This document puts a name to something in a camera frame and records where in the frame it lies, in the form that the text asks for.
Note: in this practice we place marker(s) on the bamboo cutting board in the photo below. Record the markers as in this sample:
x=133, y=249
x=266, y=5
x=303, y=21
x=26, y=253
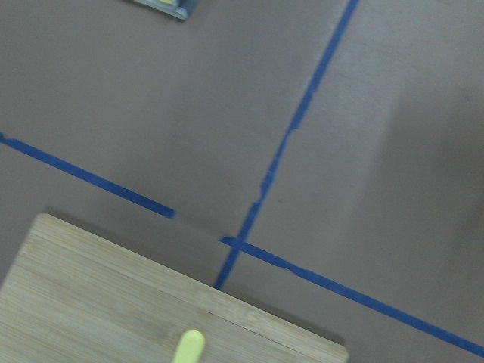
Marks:
x=72, y=296

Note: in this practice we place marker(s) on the grey folded cloth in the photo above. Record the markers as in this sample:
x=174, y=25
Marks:
x=180, y=9

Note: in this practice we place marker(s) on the yellow plastic knife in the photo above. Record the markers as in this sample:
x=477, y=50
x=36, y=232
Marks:
x=190, y=347

